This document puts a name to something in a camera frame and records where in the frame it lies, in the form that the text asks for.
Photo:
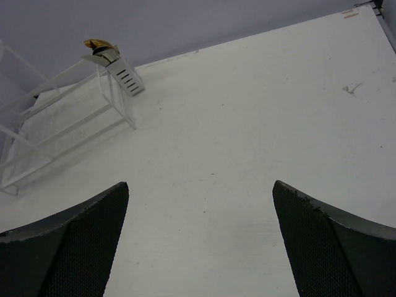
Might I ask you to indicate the brown object in holder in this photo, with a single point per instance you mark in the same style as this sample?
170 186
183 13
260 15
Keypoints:
99 46

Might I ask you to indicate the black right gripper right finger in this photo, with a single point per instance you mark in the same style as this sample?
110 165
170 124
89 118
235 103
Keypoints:
333 252

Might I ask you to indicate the clear acrylic dish rack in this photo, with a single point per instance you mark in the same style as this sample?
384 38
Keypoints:
56 118

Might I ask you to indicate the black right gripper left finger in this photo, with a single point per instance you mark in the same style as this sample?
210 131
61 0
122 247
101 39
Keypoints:
69 253

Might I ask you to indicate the white slotted cutlery holder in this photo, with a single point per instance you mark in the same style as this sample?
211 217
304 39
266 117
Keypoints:
125 75

